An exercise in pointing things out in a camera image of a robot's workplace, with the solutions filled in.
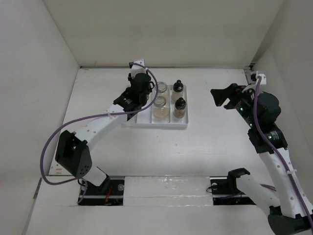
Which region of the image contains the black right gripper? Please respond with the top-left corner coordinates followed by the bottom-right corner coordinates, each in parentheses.
top-left (210, 83), bottom-right (259, 128)

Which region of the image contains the round glass jar silver lid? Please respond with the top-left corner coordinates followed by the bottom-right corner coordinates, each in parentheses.
top-left (157, 82), bottom-right (169, 99)

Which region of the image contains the black-cap bottle white powder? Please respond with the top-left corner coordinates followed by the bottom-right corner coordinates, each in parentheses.
top-left (172, 80), bottom-right (184, 101)

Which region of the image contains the black-cap bottle tan powder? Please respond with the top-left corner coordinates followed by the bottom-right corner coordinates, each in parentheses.
top-left (174, 97), bottom-right (187, 118)

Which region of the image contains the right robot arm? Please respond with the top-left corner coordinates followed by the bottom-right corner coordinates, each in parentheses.
top-left (210, 83), bottom-right (313, 235)

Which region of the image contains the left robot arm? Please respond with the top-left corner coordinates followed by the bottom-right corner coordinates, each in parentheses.
top-left (55, 72), bottom-right (154, 194)

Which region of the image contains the white divided organizer tray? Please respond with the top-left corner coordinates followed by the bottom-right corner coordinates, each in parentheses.
top-left (122, 84), bottom-right (189, 130)

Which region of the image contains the white foam front block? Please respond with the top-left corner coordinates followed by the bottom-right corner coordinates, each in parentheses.
top-left (123, 176), bottom-right (213, 207)

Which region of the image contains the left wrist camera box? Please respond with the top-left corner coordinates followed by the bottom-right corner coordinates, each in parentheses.
top-left (129, 58), bottom-right (146, 78)

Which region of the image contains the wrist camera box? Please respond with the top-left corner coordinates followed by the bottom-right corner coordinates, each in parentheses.
top-left (250, 71), bottom-right (267, 86)
top-left (129, 58), bottom-right (146, 78)

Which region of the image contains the aluminium rail right side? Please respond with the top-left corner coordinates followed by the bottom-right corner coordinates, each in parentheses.
top-left (244, 64), bottom-right (254, 80)

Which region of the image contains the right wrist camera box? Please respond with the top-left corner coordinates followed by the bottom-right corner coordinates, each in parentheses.
top-left (250, 71), bottom-right (267, 86)

